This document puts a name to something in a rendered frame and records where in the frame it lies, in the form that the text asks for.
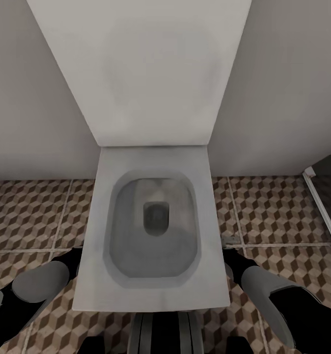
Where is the robot trunk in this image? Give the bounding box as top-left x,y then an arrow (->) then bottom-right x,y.
127,311 -> 205,354

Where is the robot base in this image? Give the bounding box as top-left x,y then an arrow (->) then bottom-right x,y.
78,336 -> 253,354

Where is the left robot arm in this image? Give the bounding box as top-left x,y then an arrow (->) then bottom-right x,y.
0,245 -> 83,347

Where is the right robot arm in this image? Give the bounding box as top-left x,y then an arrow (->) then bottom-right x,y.
220,236 -> 331,354

